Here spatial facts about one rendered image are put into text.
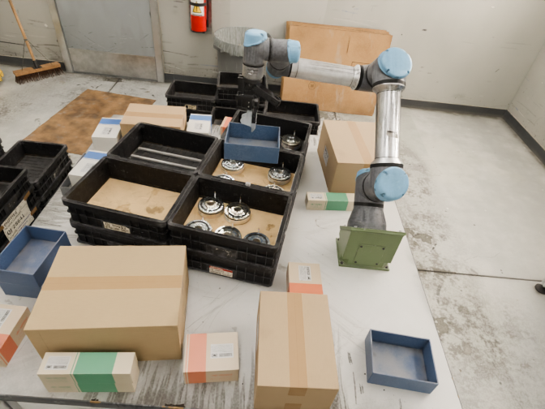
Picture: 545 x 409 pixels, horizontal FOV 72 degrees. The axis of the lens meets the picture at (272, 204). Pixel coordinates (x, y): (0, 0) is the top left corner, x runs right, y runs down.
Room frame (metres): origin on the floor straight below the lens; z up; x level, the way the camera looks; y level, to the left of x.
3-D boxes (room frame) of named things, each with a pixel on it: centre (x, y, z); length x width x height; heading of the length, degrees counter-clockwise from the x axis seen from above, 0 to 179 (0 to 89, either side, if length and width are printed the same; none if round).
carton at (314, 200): (1.38, -0.28, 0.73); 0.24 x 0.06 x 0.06; 99
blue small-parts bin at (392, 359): (0.62, -0.47, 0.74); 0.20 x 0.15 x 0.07; 87
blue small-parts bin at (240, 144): (1.22, 0.10, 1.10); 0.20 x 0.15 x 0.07; 93
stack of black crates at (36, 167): (1.69, 1.45, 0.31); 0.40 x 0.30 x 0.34; 3
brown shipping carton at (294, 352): (0.59, -0.12, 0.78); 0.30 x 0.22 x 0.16; 5
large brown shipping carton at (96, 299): (0.66, 0.44, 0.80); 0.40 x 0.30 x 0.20; 100
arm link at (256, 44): (1.31, 0.13, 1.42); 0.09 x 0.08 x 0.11; 101
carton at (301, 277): (0.86, -0.15, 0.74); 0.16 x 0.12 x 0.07; 5
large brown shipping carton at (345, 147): (1.68, -0.39, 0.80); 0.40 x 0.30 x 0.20; 9
